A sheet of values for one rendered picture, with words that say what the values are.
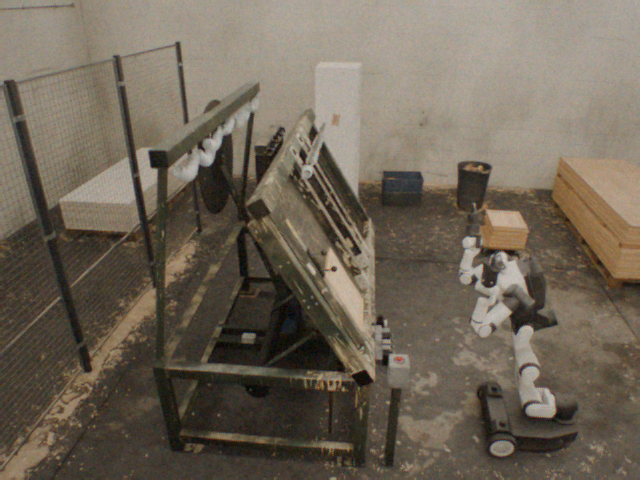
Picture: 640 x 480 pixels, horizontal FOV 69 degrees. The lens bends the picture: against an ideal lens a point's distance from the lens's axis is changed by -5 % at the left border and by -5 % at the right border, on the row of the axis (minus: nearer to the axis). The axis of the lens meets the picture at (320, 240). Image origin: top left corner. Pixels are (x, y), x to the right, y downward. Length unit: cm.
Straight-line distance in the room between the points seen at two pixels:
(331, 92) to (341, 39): 151
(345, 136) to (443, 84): 205
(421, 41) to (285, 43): 211
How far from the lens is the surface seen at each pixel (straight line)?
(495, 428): 374
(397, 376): 299
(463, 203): 749
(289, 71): 816
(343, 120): 673
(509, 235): 621
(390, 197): 740
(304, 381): 306
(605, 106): 875
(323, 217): 340
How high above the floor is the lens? 286
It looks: 27 degrees down
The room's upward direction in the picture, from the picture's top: straight up
